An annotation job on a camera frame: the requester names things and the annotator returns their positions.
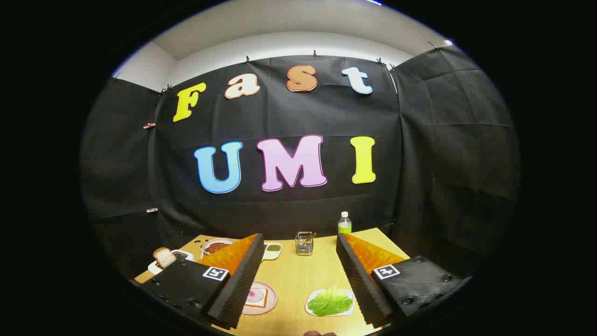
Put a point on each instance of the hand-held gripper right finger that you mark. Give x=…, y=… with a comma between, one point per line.
x=359, y=284

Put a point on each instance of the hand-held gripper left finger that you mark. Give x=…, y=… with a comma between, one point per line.
x=242, y=284

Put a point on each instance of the green lettuce leaf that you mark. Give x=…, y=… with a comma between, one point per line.
x=330, y=302

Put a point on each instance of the white bread slice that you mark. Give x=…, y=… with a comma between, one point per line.
x=164, y=257
x=262, y=298

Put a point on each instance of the white square plate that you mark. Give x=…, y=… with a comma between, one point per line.
x=350, y=294

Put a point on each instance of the pink ham slice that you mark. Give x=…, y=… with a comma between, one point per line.
x=254, y=295

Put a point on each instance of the pink plate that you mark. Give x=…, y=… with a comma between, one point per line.
x=271, y=301

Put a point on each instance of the white divided dish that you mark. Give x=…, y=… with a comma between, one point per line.
x=270, y=255

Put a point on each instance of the brown meat steak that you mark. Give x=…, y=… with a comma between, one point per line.
x=215, y=247

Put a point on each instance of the white round meat plate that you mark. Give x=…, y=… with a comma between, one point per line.
x=225, y=241

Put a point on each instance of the green drink bottle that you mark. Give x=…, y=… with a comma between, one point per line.
x=344, y=226

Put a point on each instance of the metal utensil holder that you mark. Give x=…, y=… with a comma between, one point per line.
x=304, y=247

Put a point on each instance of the white toaster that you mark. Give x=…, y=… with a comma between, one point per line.
x=154, y=269

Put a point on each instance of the black backdrop cloth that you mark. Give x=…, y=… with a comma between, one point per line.
x=303, y=116

